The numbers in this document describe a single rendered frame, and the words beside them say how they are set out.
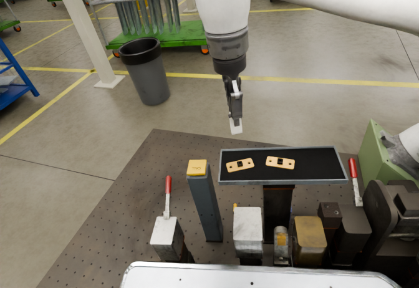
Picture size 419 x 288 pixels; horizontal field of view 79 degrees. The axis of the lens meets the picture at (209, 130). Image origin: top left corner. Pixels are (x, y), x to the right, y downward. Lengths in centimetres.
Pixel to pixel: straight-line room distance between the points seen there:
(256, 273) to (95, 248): 81
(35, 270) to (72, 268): 109
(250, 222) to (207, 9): 55
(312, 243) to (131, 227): 86
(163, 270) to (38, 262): 171
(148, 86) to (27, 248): 195
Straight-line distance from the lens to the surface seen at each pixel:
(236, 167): 81
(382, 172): 125
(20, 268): 256
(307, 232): 80
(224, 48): 54
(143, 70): 311
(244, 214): 78
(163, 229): 86
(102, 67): 413
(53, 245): 250
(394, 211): 77
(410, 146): 129
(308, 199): 132
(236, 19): 52
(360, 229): 84
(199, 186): 87
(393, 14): 67
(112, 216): 144
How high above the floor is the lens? 178
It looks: 40 degrees down
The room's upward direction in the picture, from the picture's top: 11 degrees counter-clockwise
